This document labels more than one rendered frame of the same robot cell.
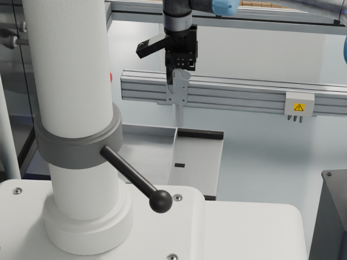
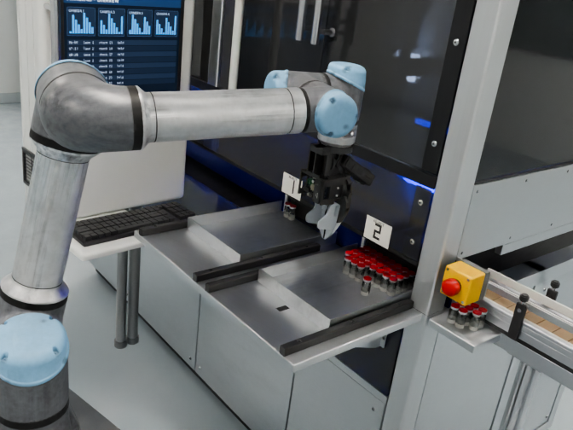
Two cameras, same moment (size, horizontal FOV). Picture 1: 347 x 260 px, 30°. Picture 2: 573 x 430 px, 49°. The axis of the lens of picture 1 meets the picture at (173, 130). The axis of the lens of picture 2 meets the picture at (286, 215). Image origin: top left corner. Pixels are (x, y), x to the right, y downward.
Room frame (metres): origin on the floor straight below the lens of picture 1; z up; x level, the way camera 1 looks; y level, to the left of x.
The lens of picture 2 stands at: (2.20, -0.98, 1.62)
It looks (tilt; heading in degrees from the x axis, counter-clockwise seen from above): 22 degrees down; 130
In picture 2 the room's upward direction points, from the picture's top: 7 degrees clockwise
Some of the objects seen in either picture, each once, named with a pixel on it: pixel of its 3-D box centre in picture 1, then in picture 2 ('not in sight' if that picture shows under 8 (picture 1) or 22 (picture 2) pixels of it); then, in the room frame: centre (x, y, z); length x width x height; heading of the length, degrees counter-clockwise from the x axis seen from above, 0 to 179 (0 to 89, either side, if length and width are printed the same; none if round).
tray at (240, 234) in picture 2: not in sight; (262, 229); (1.11, 0.22, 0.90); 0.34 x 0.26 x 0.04; 82
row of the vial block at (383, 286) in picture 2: not in sight; (368, 272); (1.45, 0.26, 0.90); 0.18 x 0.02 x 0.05; 172
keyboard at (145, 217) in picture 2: not in sight; (134, 221); (0.72, 0.06, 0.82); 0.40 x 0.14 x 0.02; 86
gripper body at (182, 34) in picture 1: (180, 46); (328, 171); (1.49, -0.02, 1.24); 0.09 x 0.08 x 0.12; 83
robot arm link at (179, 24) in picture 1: (177, 18); (338, 133); (1.49, -0.01, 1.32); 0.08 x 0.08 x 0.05
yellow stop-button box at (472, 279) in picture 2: not in sight; (464, 281); (1.71, 0.26, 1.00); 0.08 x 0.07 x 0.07; 82
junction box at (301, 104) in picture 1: (299, 104); not in sight; (2.24, -0.54, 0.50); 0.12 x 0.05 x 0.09; 82
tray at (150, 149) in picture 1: (113, 155); (344, 282); (1.44, 0.17, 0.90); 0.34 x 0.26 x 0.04; 82
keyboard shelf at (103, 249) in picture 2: not in sight; (129, 225); (0.69, 0.06, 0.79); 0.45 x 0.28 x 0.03; 86
